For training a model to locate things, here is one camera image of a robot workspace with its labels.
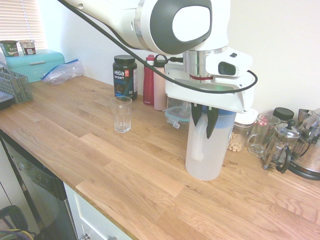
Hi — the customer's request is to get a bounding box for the translucent pitcher with blue lid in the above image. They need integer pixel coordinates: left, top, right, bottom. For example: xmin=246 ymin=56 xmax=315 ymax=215
xmin=184 ymin=104 xmax=237 ymax=181

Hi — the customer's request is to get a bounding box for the black chair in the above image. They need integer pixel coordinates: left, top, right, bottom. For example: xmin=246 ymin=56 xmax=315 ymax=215
xmin=0 ymin=204 xmax=37 ymax=240

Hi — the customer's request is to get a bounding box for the glass jar with black lid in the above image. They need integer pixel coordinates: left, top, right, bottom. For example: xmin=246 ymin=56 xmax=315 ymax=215
xmin=272 ymin=106 xmax=295 ymax=123

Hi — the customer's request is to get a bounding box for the stainless steel toaster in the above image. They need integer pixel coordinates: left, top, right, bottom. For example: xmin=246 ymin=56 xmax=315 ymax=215
xmin=297 ymin=107 xmax=320 ymax=126

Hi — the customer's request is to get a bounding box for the grey cutlery basket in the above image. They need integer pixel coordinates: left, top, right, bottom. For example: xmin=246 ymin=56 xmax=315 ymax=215
xmin=0 ymin=67 xmax=34 ymax=105

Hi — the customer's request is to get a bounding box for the glass french press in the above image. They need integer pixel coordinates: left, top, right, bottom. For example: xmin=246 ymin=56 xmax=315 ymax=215
xmin=261 ymin=119 xmax=302 ymax=174

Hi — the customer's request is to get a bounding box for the cereal container with white lid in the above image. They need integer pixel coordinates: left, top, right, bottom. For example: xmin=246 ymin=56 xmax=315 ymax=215
xmin=226 ymin=108 xmax=259 ymax=153

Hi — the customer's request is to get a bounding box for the red water bottle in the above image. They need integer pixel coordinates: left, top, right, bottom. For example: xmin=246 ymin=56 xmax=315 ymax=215
xmin=142 ymin=54 xmax=156 ymax=106

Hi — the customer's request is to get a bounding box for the pink insulated bottle black cap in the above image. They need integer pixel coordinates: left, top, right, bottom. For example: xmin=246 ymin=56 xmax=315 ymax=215
xmin=152 ymin=54 xmax=169 ymax=112

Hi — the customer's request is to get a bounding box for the stainless steel dishwasher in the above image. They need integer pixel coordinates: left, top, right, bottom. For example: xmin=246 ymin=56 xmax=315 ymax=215
xmin=0 ymin=129 xmax=78 ymax=240

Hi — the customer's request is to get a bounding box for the green oatmeal cup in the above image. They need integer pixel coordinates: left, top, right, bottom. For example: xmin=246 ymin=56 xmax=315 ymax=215
xmin=0 ymin=40 xmax=19 ymax=58

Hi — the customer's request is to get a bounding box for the stainless steel electric kettle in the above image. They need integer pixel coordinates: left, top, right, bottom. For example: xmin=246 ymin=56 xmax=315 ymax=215
xmin=287 ymin=117 xmax=320 ymax=181

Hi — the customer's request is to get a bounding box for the teal bread box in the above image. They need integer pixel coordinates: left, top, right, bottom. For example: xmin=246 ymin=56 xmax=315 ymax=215
xmin=4 ymin=48 xmax=66 ymax=84

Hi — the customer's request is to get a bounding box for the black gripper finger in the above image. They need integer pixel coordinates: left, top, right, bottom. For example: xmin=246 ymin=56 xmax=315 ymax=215
xmin=191 ymin=102 xmax=204 ymax=126
xmin=205 ymin=106 xmax=220 ymax=140

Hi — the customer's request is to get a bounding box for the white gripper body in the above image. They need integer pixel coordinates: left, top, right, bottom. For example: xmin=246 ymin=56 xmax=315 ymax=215
xmin=164 ymin=62 xmax=256 ymax=115

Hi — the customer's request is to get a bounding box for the clear faceted glass tumbler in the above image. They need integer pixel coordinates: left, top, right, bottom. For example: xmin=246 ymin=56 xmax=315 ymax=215
xmin=109 ymin=96 xmax=133 ymax=134

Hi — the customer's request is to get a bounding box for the black Vega protein tub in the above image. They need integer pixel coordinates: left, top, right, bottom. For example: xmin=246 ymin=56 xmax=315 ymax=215
xmin=112 ymin=54 xmax=139 ymax=101

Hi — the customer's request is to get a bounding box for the glass container with teal lid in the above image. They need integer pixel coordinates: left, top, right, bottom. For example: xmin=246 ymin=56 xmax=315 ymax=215
xmin=164 ymin=104 xmax=191 ymax=130

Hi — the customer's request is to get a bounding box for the white cabinet drawer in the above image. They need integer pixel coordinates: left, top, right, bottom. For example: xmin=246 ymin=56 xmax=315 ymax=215
xmin=63 ymin=182 xmax=137 ymax=240

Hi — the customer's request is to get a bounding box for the clear zip plastic bag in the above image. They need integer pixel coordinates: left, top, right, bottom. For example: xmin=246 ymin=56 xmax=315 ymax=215
xmin=40 ymin=58 xmax=85 ymax=86

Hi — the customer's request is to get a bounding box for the white window blind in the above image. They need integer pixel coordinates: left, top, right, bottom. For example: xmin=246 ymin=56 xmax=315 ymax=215
xmin=0 ymin=0 xmax=48 ymax=51

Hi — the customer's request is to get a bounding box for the jam jar red checked lid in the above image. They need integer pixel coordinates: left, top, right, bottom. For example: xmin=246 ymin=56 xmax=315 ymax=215
xmin=256 ymin=117 xmax=271 ymax=128

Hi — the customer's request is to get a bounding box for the clear glass mug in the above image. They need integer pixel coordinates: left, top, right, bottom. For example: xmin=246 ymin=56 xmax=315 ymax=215
xmin=246 ymin=113 xmax=281 ymax=158

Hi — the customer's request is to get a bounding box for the white and maroon oatmeal cup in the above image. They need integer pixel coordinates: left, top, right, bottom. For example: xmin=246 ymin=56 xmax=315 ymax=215
xmin=18 ymin=39 xmax=36 ymax=56

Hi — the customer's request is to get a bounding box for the black tray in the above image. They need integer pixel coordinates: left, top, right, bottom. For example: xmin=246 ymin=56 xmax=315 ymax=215
xmin=0 ymin=91 xmax=15 ymax=111

